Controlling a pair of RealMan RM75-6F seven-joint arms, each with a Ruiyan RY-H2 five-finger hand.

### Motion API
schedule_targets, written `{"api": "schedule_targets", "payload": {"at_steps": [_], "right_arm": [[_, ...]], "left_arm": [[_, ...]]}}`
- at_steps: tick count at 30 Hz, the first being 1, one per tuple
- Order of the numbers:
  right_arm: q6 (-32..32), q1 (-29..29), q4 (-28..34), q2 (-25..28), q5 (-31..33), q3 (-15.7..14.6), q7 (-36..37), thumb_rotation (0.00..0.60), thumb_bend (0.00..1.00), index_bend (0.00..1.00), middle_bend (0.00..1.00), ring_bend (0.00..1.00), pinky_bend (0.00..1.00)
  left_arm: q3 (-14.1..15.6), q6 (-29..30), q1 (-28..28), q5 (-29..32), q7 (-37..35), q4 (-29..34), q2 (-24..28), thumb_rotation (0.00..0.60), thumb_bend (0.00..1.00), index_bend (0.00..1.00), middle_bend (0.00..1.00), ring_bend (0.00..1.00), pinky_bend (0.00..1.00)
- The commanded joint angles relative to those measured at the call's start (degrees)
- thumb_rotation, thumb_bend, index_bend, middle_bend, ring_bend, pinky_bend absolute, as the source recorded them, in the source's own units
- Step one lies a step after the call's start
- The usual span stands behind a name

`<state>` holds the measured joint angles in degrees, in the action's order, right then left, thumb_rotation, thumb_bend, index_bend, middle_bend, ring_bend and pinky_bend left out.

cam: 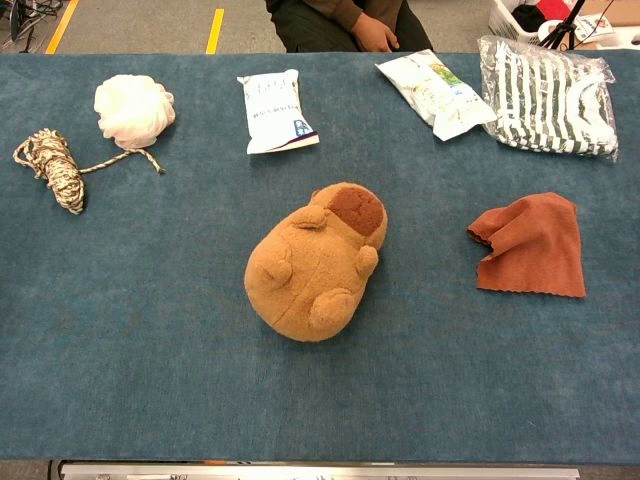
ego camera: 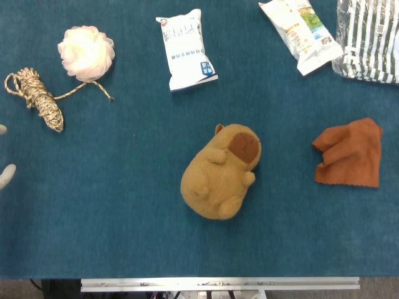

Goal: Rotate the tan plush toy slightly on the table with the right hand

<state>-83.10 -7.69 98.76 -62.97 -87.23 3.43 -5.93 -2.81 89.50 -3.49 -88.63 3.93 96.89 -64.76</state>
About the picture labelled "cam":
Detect brown plush toy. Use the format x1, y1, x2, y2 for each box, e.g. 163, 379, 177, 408
243, 182, 389, 343

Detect white blue-print snack packet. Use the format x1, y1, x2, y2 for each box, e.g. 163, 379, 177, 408
236, 68, 321, 156

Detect white green-print snack bag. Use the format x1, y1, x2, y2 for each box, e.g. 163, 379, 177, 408
374, 48, 498, 142

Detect blue table mat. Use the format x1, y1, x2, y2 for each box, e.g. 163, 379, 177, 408
0, 48, 640, 463

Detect seated person dark clothes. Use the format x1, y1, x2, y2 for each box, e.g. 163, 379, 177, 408
264, 0, 435, 54

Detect rust orange cloth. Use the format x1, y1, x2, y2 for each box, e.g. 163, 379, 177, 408
467, 191, 587, 300

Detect white mesh bath sponge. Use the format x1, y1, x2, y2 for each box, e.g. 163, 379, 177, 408
93, 74, 177, 150

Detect bagged green striped shirt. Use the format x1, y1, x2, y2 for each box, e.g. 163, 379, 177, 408
477, 35, 620, 162

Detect white laundry basket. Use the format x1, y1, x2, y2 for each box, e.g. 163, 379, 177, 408
487, 0, 547, 47

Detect black tripod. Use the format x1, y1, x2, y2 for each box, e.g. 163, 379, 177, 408
538, 0, 587, 51

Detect white printed paper bag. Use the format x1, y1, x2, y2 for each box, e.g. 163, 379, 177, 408
573, 13, 615, 44

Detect silver aluminium table rail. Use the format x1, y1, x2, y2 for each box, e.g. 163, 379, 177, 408
58, 460, 581, 480

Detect braided camouflage rope bundle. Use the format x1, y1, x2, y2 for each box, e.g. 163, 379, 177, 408
12, 128, 167, 216

